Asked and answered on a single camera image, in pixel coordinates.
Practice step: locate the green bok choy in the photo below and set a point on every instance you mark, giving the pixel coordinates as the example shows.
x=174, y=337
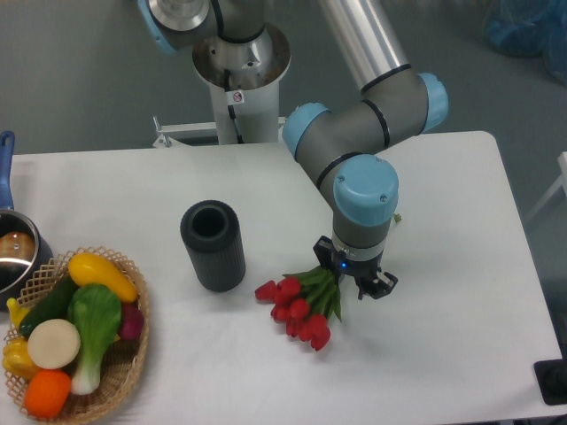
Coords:
x=95, y=311

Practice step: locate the yellow banana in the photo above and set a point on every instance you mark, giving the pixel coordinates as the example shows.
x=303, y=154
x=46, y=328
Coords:
x=16, y=311

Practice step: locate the blue handled steel pot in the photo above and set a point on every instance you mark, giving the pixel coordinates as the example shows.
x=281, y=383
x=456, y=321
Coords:
x=23, y=249

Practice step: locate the red tulip bouquet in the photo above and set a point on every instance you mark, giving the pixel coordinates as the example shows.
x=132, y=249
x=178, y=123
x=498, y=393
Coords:
x=304, y=302

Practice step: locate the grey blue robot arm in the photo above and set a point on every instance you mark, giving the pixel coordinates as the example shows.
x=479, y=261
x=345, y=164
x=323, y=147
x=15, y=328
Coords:
x=338, y=152

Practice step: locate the yellow bell pepper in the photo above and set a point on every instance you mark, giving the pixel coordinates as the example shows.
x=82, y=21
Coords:
x=17, y=361

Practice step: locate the dark grey ribbed vase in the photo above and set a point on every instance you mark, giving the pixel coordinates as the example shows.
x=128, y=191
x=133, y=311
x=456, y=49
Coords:
x=211, y=234

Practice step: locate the yellow squash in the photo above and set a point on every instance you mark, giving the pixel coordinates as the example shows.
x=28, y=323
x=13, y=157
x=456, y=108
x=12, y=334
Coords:
x=88, y=268

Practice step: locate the purple radish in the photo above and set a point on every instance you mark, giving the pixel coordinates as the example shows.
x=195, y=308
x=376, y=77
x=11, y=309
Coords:
x=132, y=323

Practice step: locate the blue plastic bag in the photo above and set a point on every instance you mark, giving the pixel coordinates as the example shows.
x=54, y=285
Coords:
x=529, y=29

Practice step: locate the green cucumber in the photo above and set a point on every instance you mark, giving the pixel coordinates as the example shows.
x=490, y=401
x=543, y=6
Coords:
x=53, y=306

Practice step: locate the woven wicker basket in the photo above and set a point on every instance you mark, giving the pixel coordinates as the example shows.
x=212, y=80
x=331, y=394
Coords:
x=122, y=364

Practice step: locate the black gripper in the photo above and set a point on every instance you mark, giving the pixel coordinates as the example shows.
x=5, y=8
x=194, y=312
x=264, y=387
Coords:
x=370, y=281

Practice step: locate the orange fruit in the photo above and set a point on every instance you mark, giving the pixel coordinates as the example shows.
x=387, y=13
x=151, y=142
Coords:
x=46, y=393

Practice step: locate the white furniture frame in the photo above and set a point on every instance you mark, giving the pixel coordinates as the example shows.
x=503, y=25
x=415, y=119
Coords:
x=558, y=186

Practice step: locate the black device at edge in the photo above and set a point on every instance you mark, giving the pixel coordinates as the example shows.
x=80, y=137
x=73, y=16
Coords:
x=551, y=378

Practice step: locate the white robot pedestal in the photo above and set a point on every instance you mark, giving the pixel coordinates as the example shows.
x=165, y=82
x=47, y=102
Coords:
x=243, y=81

